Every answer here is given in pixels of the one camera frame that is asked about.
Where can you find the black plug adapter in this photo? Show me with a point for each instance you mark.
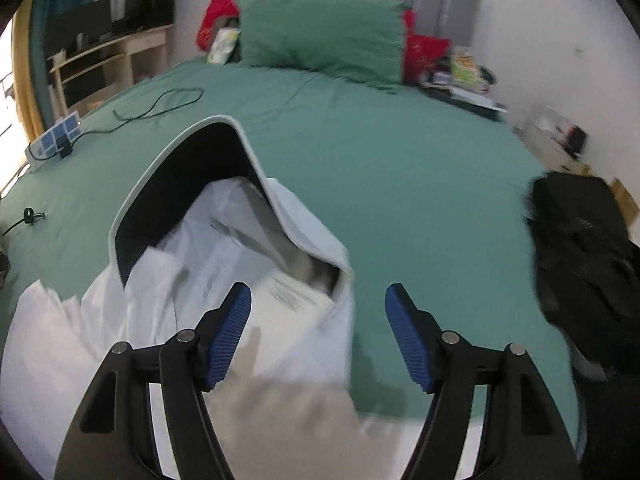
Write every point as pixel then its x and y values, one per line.
pixel 66 147

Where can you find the black clothes pile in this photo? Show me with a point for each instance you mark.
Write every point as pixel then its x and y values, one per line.
pixel 580 240

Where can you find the pile of books and packets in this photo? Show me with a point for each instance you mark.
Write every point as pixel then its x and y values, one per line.
pixel 465 95

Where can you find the green bed sheet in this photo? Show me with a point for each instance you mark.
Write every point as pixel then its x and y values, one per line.
pixel 400 185

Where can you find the green pillow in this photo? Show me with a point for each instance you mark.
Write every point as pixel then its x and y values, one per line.
pixel 320 30

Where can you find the white yellow tissue pack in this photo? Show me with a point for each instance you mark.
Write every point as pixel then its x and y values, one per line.
pixel 223 45

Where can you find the yellow window frame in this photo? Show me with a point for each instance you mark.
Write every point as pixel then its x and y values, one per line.
pixel 25 70

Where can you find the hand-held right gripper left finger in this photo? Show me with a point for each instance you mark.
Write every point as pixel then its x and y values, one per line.
pixel 230 340

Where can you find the light wooden desk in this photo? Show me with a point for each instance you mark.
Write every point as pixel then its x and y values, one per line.
pixel 145 37

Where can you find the white power strip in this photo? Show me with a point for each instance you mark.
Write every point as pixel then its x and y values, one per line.
pixel 49 141

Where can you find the white jacket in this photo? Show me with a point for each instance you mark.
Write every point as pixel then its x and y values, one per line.
pixel 165 310

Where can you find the cardboard box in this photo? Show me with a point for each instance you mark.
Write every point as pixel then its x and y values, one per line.
pixel 550 135

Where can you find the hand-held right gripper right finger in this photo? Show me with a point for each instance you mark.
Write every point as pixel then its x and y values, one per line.
pixel 407 345

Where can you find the black monitor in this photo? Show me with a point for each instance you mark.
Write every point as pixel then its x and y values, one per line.
pixel 150 0
pixel 77 22

